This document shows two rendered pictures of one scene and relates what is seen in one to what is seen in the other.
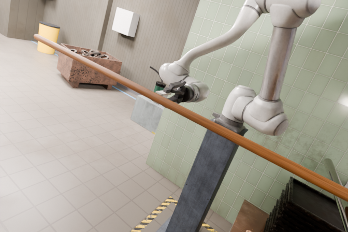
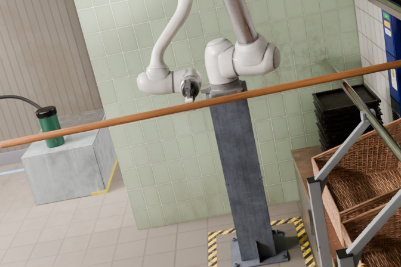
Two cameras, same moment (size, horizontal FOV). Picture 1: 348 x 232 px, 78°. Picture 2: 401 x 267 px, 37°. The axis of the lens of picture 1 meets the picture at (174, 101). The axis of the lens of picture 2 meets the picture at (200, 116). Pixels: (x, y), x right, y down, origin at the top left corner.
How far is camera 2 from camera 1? 1.76 m
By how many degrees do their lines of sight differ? 21
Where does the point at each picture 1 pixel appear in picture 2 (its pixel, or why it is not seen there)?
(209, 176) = (245, 154)
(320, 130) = (306, 28)
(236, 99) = (218, 59)
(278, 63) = (238, 8)
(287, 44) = not seen: outside the picture
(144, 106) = (47, 165)
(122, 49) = not seen: outside the picture
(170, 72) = (154, 80)
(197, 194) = (246, 185)
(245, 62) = not seen: hidden behind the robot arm
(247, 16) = not seen: outside the picture
